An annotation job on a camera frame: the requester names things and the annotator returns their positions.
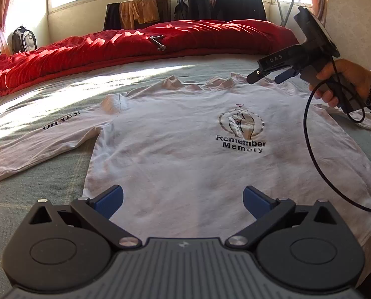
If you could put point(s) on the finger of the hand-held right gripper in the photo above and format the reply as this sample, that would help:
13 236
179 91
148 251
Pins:
257 74
283 76

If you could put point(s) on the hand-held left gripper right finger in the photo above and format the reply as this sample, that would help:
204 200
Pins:
256 201

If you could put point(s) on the white long-sleeve shirt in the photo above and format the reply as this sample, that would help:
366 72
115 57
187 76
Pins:
173 162

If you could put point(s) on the person's right hand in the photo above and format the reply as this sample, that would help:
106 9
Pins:
357 78

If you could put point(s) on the metal clothes rack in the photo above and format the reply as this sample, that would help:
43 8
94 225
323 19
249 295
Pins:
286 12

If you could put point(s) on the black draped cloth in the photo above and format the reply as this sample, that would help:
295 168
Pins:
112 17

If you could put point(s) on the plain black hanging jacket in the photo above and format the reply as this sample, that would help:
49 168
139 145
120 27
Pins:
241 3

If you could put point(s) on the red quilt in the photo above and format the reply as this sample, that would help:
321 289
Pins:
110 43

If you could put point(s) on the orange draped clothes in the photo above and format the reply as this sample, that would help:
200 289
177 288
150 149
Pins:
140 12

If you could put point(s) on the grey backpack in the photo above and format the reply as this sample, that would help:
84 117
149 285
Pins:
24 39

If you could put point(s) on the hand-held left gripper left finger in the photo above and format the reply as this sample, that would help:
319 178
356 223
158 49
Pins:
110 201

